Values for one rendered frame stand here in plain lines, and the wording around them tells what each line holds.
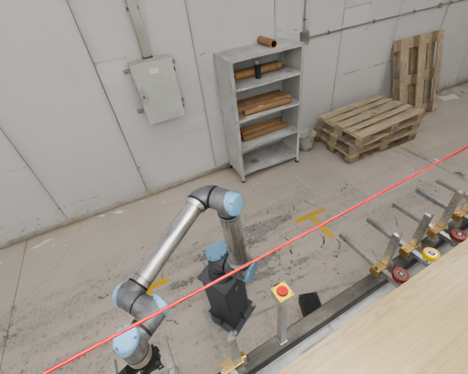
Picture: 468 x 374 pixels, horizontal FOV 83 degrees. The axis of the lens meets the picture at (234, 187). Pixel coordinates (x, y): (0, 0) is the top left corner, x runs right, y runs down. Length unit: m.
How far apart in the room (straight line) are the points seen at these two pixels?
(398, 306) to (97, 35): 3.06
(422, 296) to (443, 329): 0.16
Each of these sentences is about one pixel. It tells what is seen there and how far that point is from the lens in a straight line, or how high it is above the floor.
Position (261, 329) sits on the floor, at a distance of 2.45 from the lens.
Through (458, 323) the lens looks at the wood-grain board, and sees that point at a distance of 1.72.
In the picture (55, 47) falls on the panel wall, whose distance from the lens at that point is 3.08.
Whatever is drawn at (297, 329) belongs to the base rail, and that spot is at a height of 0.70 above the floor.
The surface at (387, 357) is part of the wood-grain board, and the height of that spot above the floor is 0.90.
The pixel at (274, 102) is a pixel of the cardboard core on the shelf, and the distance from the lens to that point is 3.35.
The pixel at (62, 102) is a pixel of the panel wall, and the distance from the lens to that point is 3.20.
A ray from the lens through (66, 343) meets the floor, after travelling 2.95.
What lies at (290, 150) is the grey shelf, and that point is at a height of 0.14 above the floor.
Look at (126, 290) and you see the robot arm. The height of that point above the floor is 1.35.
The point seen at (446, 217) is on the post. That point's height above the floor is 0.95.
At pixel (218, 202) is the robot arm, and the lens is 1.26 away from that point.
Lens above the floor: 2.27
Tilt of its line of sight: 40 degrees down
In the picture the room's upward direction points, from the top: 8 degrees counter-clockwise
